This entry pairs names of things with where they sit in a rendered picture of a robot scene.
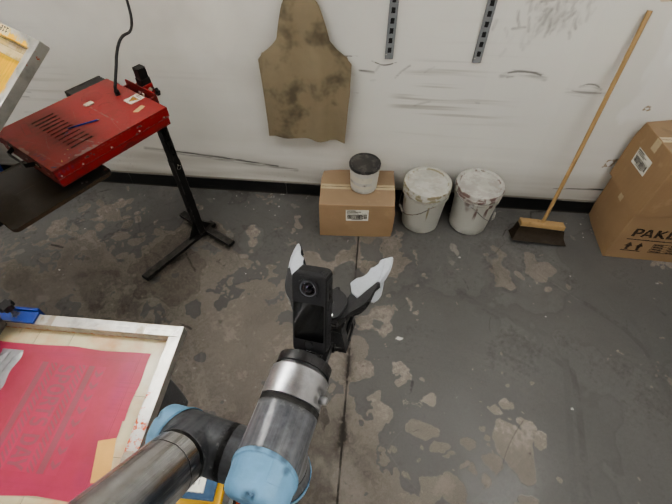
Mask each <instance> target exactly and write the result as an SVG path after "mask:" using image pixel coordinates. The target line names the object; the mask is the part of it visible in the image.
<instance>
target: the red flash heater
mask: <svg viewBox="0 0 672 504"><path fill-rule="evenodd" d="M125 82H126V85H124V86H122V85H119V84H117V89H118V90H119V92H120V95H118V96H115V93H114V88H113V84H114V82H113V81H111V80H109V79H107V78H106V79H104V80H102V81H100V82H98V83H96V84H94V85H92V86H89V87H87V88H85V89H83V90H81V91H79V92H77V93H75V94H73V95H71V96H68V97H66V98H64V99H62V100H60V101H58V102H56V103H54V104H52V105H50V106H47V107H45V108H43V109H41V110H39V111H37V112H35V113H33V114H31V115H28V116H26V117H24V118H22V119H20V120H18V121H16V122H14V123H12V124H10V125H7V126H5V127H3V129H2V130H1V132H0V142H1V143H3V144H4V145H5V147H6V148H7V149H8V150H9V149H10V147H9V146H8V145H7V144H9V145H10V146H12V148H13V149H14V152H13V153H14V154H15V155H17V156H18V157H20V158H21V159H23V160H24V161H26V162H27V163H30V162H36V163H37V164H39V166H40V167H41V169H40V168H39V167H37V166H33V167H34V168H36V169H37V170H39V171H40V172H42V173H43V174H45V175H46V176H48V177H49V178H50V179H52V180H53V181H55V182H56V183H58V184H59V185H61V186H62V187H65V186H67V185H69V184H70V183H72V182H74V181H75V180H77V179H79V178H80V177H82V176H84V175H85V174H87V173H89V172H91V171H92V170H94V169H96V168H97V167H99V166H101V165H102V164H104V163H106V162H107V161H109V160H111V159H112V158H114V157H116V156H117V155H119V154H121V153H122V152H124V151H126V150H127V149H129V148H131V147H132V146H134V145H136V144H137V143H139V142H141V141H142V140H144V139H146V138H148V137H149V136H151V135H153V134H154V133H156V132H158V131H159V130H161V129H163V128H164V127H166V126H168V125H169V124H171V123H170V120H169V113H168V110H167V107H165V106H163V105H161V104H159V101H158V98H157V96H156V94H155V93H154V92H152V91H150V90H148V89H146V88H143V87H141V86H139V85H136V84H135V83H133V82H131V81H129V80H126V79H125ZM89 101H92V102H94V104H92V105H90V106H88V107H85V106H83V104H85V103H87V102H89ZM96 119H99V120H98V121H95V122H91V123H88V124H85V125H81V126H78V127H75V128H72V129H67V128H68V127H72V126H75V125H79V124H82V123H85V122H89V121H92V120H96Z"/></svg>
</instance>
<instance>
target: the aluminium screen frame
mask: <svg viewBox="0 0 672 504"><path fill-rule="evenodd" d="M6 323H7V325H6V327H15V328H27V329H38V330H49V331H61V332H72V333H83V334H95V335H106V336H117V337H129V338H140V339H151V340H163V341H167V342H166V345H165V347H164V350H163V352H162V355H161V357H160V360H159V363H158V365H157V368H156V370H155V373H154V375H153V378H152V381H151V383H150V386H149V388H148V391H147V393H146V396H145V399H144V401H143V404H142V406H141V409H140V411H139V414H138V416H137V419H136V422H135V424H134V427H133V429H132V432H131V434H130V437H129V440H128V442H127V445H126V447H125V450H124V452H123V455H122V458H121V460H120V463H121V462H123V461H124V460H125V459H127V458H128V457H129V456H131V455H132V454H133V453H135V452H136V451H137V450H139V449H140V448H141V447H143V446H144V445H145V440H146V436H147V433H148V430H149V428H150V426H151V424H152V422H153V420H154V419H155V418H156V417H157V415H158V412H159V409H160V407H161V404H162V401H163V398H164V396H165V393H166V390H167V387H168V384H169V382H170V379H171V376H172V373H173V371H174V368H175V365H176V362H177V359H178V357H179V354H180V351H181V348H182V346H183V342H184V340H185V337H186V335H187V331H186V329H185V327H182V326H170V325H158V324H147V323H135V322H123V321H112V320H100V319H89V318H77V317H65V316H54V315H42V314H40V315H39V316H38V318H37V319H36V321H35V323H34V324H25V323H13V322H6ZM120 463H119V464H120Z"/></svg>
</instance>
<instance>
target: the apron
mask: <svg viewBox="0 0 672 504"><path fill-rule="evenodd" d="M258 62H259V69H260V74H261V80H262V87H263V93H264V100H265V107H266V114H267V121H268V129H269V136H278V137H281V138H286V139H293V138H308V139H311V140H314V141H316V142H320V143H321V142H326V141H329V140H338V141H340V142H342V143H344V144H345V135H346V126H347V116H348V106H349V98H350V83H351V67H352V64H351V63H350V62H349V60H348V58H347V56H346V57H345V56H344V55H343V54H342V53H341V52H339V51H338V50H337V49H336V48H335V47H334V45H333V44H332V43H331V42H330V40H329V36H328V32H327V28H326V25H325V21H324V18H323V15H322V12H321V10H320V7H319V5H318V3H317V1H316V0H283V1H282V4H281V8H280V14H279V20H278V28H277V38H276V40H275V41H274V43H273V44H272V45H271V46H270V47H269V48H268V49H267V50H265V51H264V52H262V53H261V56H260V57H259V59H258Z"/></svg>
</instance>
